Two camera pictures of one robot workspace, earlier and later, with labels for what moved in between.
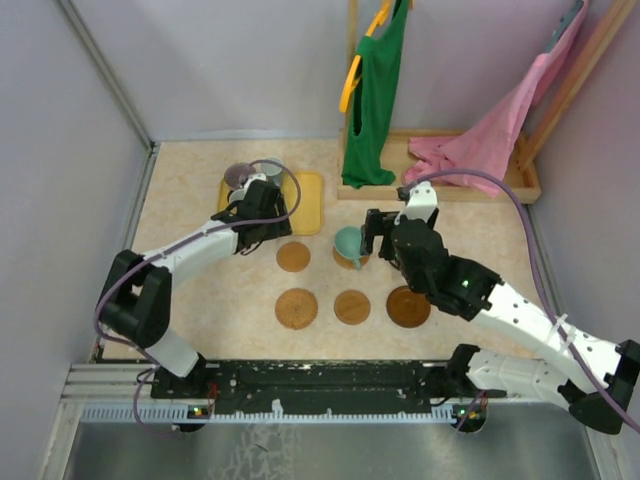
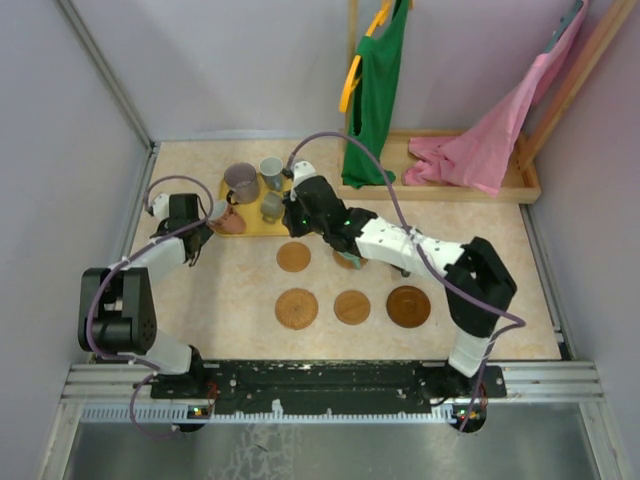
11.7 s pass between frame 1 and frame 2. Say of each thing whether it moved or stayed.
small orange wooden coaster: stayed
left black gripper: moved
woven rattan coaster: stayed
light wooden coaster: stayed
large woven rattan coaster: stayed
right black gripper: moved
